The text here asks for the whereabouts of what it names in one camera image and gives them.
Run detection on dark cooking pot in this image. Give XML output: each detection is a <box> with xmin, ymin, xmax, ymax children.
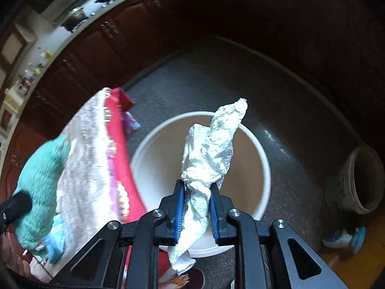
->
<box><xmin>61</xmin><ymin>7</ymin><xmax>88</xmax><ymax>33</ymax></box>

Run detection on lower wooden base cabinets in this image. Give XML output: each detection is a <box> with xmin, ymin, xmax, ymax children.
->
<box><xmin>0</xmin><ymin>0</ymin><xmax>385</xmax><ymax>205</ymax></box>

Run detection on cream quilted tablecloth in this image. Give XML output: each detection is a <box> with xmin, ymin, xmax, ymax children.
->
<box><xmin>30</xmin><ymin>88</ymin><xmax>119</xmax><ymax>282</ymax></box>

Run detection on white round trash bin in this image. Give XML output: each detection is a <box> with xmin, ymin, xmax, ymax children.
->
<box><xmin>130</xmin><ymin>105</ymin><xmax>271</xmax><ymax>258</ymax></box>

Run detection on blue snack bag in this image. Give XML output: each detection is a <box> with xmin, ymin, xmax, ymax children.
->
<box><xmin>43</xmin><ymin>214</ymin><xmax>65</xmax><ymax>264</ymax></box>

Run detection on cream microwave oven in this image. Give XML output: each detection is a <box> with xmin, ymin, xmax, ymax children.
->
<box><xmin>1</xmin><ymin>84</ymin><xmax>24</xmax><ymax>136</ymax></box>

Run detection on white paper towel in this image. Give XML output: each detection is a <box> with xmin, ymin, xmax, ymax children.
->
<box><xmin>168</xmin><ymin>98</ymin><xmax>248</xmax><ymax>275</ymax></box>

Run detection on red pink under-cloth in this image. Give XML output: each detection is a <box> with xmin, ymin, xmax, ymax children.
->
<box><xmin>104</xmin><ymin>88</ymin><xmax>189</xmax><ymax>288</ymax></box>

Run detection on teal knitted cloth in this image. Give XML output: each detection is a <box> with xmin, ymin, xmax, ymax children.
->
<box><xmin>13</xmin><ymin>134</ymin><xmax>71</xmax><ymax>258</ymax></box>

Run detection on blue white spray bottle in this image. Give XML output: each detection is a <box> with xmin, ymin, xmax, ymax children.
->
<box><xmin>322</xmin><ymin>227</ymin><xmax>366</xmax><ymax>254</ymax></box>

